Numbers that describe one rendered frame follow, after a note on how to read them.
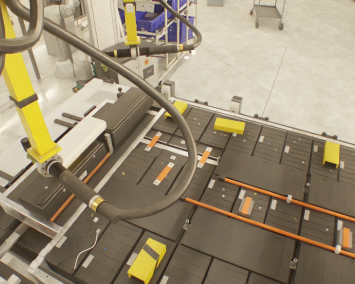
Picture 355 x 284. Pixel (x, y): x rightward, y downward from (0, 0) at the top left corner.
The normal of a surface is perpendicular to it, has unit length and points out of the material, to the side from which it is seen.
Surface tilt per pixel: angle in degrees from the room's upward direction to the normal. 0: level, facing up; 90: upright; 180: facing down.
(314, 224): 0
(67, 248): 0
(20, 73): 90
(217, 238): 0
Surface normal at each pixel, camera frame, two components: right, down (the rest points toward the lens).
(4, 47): 0.88, 0.43
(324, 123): 0.00, -0.75
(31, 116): 0.78, 0.41
